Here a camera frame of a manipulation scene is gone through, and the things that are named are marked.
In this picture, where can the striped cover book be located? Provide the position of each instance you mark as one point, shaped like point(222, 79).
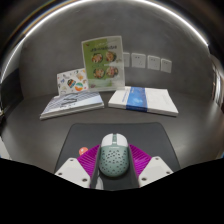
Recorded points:
point(71, 104)

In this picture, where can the white sticker sheet card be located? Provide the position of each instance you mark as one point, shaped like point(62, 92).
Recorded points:
point(71, 81)

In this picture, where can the green and white computer mouse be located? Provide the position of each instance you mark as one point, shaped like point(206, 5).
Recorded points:
point(113, 156)

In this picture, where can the black mouse pad with print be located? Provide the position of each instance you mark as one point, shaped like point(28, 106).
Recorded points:
point(83, 133)

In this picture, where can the green standing menu card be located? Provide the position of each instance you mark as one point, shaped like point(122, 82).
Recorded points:
point(103, 63)

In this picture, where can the white wall socket row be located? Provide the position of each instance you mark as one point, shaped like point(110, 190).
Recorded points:
point(146, 62)

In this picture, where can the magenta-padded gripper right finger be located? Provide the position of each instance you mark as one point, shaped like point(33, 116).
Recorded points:
point(142, 163)

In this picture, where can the white book with blue band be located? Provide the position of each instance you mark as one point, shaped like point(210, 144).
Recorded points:
point(143, 100)

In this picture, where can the ceiling light strip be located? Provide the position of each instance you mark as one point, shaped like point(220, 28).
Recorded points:
point(193, 29)

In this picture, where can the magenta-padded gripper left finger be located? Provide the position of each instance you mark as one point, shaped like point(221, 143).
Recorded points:
point(86, 162)

